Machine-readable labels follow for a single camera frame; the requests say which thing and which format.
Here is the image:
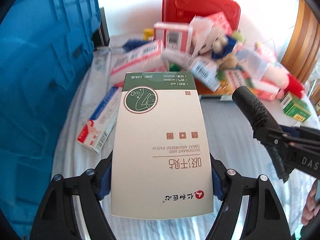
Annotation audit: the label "dark maroon plush pouch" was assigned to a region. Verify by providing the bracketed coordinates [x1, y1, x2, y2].
[232, 86, 292, 183]

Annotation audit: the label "white sweat patch box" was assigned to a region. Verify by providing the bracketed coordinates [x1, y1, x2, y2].
[111, 72, 214, 219]

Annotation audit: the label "person right hand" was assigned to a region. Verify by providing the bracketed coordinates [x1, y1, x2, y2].
[301, 180, 319, 226]

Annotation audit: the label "pig plush red dress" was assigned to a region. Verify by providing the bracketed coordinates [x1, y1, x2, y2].
[264, 62, 305, 99]

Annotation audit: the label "blue red long box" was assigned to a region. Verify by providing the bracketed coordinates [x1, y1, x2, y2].
[77, 86, 121, 153]

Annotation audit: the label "orange green medicine box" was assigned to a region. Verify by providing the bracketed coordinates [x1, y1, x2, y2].
[194, 69, 253, 102]

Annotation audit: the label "white barcode box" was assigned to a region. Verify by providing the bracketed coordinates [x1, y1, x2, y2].
[161, 49, 220, 92]

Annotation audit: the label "cream bear blue bow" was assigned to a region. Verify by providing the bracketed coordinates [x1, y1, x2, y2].
[212, 31, 246, 70]

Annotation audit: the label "pink floral tissue pack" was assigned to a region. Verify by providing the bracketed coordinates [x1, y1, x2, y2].
[206, 12, 233, 36]

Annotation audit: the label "green bottle cap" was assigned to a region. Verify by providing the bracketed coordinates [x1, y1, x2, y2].
[169, 63, 181, 72]

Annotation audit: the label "pink barcode box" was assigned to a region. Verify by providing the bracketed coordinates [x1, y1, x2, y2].
[153, 22, 193, 53]

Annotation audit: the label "pink white flat pack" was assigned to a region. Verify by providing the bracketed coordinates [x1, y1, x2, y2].
[110, 40, 169, 80]

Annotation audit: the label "red plastic carry case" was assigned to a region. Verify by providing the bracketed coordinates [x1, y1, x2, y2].
[161, 0, 241, 30]

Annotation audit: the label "blue plastic crate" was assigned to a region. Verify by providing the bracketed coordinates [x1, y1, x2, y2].
[1, 0, 101, 238]

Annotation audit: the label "black box behind crate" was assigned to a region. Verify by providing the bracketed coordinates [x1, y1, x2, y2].
[92, 7, 110, 50]

